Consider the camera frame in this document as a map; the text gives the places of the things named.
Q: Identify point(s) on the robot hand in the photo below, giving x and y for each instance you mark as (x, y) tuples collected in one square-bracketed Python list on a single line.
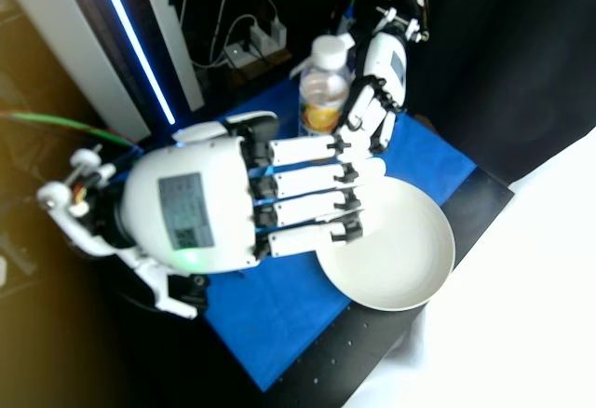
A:
[(149, 194), (384, 63)]

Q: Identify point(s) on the orange juice plastic bottle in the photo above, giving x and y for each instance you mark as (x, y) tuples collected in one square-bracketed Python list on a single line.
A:
[(321, 96)]

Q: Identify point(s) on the white round plate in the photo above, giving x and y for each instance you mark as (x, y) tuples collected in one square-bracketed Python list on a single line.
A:
[(396, 249)]

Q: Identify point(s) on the black curtain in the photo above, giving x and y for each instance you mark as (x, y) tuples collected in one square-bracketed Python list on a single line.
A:
[(512, 54)]

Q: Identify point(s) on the white power strip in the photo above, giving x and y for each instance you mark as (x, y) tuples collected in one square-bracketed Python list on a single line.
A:
[(237, 54)]

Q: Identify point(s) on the blue table cloth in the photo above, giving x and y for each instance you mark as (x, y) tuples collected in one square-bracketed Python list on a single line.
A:
[(270, 315)]

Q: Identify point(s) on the white pillar with blue light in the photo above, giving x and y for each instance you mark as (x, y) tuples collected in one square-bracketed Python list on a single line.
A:
[(60, 31)]

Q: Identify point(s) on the white backdrop sheet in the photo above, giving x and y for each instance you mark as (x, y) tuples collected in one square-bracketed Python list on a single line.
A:
[(535, 287)]

